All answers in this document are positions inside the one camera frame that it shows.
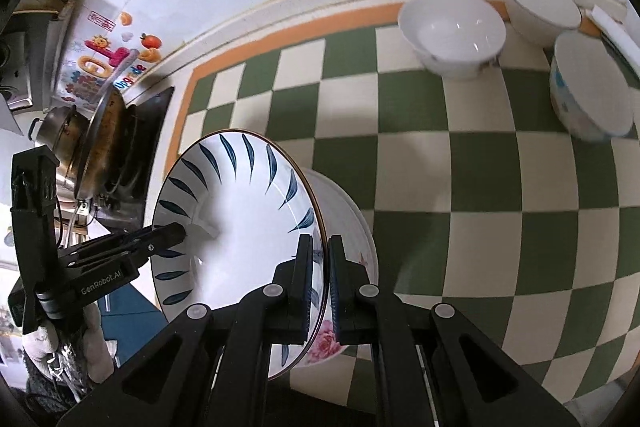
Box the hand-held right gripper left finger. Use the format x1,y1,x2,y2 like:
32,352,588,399
57,234,316,427

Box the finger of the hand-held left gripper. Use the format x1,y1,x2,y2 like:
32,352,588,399
57,222,187,267

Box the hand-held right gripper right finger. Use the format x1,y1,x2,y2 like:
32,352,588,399
327,234,581,427

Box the blue leaf pattern plate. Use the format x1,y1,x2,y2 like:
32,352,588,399
151,129,328,380

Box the person's left hand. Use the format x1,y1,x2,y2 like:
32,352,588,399
22,302,118,388

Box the pink flower plate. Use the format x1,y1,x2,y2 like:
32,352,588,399
295,169,379,365

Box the blue board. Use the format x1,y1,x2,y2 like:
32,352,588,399
97,281,167,369

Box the black gas stove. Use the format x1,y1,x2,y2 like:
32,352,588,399
95,86,176,233

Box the steel pot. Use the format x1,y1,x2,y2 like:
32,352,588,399
29,104,83,188

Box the wok with metal lid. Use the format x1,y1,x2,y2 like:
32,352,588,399
74,84,132,201

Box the grey metal range hood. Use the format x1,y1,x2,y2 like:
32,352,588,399
0,29,37,110

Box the green and cream checkered mat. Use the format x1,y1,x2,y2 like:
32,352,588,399
165,0,640,413

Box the plain white bowl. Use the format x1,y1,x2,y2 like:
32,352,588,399
398,0,507,81

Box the white bowl with blue flowers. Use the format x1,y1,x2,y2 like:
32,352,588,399
549,30,635,142

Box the white bowl with gold rim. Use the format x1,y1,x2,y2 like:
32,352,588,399
501,0,583,48

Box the colourful wall sticker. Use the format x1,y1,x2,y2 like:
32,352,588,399
54,9,164,112

